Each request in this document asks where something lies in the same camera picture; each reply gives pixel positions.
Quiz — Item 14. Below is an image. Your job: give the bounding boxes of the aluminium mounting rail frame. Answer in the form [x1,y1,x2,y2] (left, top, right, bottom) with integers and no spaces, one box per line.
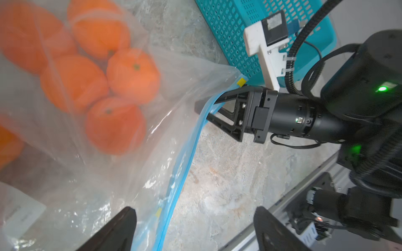
[220,153,347,251]

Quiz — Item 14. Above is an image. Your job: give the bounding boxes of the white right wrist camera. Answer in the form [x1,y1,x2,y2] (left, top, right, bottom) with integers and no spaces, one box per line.
[243,10,290,91]

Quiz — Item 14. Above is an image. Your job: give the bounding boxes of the teal plastic perforated basket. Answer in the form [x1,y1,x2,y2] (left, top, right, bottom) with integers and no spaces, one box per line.
[196,1,337,90]

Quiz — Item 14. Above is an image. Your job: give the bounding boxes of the clear zip-top bag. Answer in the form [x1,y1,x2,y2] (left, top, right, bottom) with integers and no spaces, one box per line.
[1,115,47,251]
[1,1,247,251]

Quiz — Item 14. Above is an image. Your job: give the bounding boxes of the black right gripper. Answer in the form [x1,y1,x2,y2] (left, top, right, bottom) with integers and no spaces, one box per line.
[194,86,317,144]

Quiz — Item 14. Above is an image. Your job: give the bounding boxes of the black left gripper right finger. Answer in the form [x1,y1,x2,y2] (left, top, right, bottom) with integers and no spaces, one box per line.
[253,206,311,251]

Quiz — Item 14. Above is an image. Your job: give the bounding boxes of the orange fruit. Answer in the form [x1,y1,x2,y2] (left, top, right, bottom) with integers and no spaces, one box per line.
[1,1,78,74]
[106,48,161,105]
[67,1,131,60]
[85,97,147,155]
[40,54,110,114]
[1,127,25,169]

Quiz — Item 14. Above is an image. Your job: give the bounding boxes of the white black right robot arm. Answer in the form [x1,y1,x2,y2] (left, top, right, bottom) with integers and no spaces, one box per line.
[195,1,402,251]

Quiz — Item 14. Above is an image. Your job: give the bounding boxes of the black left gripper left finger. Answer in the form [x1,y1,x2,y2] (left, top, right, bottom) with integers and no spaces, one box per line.
[77,207,137,251]

